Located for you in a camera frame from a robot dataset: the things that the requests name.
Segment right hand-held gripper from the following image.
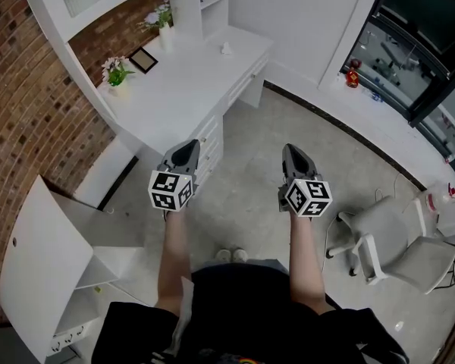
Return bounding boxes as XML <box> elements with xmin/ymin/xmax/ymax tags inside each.
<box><xmin>277</xmin><ymin>143</ymin><xmax>333</xmax><ymax>219</ymax></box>

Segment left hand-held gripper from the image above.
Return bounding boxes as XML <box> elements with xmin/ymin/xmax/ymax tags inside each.
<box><xmin>148</xmin><ymin>140</ymin><xmax>201</xmax><ymax>222</ymax></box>

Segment person's left forearm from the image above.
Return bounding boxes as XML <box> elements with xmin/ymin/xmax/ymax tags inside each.
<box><xmin>155</xmin><ymin>209</ymin><xmax>194</xmax><ymax>312</ymax></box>

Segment person's right forearm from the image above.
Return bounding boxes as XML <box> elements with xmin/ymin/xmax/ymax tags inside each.
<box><xmin>286</xmin><ymin>214</ymin><xmax>327</xmax><ymax>315</ymax></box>

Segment white desk with drawers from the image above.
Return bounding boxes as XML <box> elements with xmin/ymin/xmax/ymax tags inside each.
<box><xmin>96</xmin><ymin>24</ymin><xmax>276</xmax><ymax>189</ymax></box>

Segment red bottle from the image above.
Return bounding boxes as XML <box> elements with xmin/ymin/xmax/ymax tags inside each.
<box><xmin>344</xmin><ymin>61</ymin><xmax>362</xmax><ymax>89</ymax></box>

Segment pink flowers in green vase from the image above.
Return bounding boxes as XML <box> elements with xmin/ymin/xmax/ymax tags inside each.
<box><xmin>101</xmin><ymin>55</ymin><xmax>136</xmax><ymax>90</ymax></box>

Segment white office chair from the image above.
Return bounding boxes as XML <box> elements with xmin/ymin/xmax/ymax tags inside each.
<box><xmin>325</xmin><ymin>194</ymin><xmax>455</xmax><ymax>296</ymax></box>

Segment white vase with purple flowers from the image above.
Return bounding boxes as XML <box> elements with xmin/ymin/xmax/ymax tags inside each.
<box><xmin>136</xmin><ymin>0</ymin><xmax>175</xmax><ymax>52</ymax></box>

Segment clear container with red label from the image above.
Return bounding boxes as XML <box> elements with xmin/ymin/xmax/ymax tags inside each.
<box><xmin>423</xmin><ymin>182</ymin><xmax>455</xmax><ymax>212</ymax></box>

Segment person's black shirt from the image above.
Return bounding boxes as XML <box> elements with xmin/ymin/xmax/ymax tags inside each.
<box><xmin>90</xmin><ymin>258</ymin><xmax>410</xmax><ymax>364</ymax></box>

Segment white open cabinet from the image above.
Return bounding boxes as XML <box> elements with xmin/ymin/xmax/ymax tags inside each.
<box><xmin>0</xmin><ymin>174</ymin><xmax>156</xmax><ymax>364</ymax></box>

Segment white floor cable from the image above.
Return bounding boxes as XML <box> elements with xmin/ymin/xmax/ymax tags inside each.
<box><xmin>375</xmin><ymin>171</ymin><xmax>403</xmax><ymax>204</ymax></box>

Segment dark picture frame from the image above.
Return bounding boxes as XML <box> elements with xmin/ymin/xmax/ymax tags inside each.
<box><xmin>128</xmin><ymin>47</ymin><xmax>159</xmax><ymax>74</ymax></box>

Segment black window frame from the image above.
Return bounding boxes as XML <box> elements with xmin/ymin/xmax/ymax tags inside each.
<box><xmin>340</xmin><ymin>0</ymin><xmax>455</xmax><ymax>161</ymax></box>

